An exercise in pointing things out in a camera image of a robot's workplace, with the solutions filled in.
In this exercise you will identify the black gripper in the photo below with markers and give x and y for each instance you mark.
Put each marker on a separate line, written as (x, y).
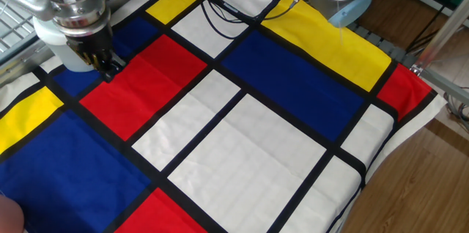
(91, 42)

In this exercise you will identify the white plastic cup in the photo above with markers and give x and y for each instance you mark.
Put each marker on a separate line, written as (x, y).
(62, 50)

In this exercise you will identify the pinkish blurred foreground object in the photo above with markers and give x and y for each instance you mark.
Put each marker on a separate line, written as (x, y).
(9, 214)

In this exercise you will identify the Mondrian colour block tablecloth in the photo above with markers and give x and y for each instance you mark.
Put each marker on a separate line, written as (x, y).
(275, 152)

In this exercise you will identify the grey ribbed edge strip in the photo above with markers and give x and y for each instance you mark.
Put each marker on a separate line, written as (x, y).
(388, 48)

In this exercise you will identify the aluminium table edge rail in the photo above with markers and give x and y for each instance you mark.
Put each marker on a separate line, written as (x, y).
(25, 61)

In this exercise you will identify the aluminium frame profile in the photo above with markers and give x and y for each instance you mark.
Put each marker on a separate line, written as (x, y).
(439, 39)

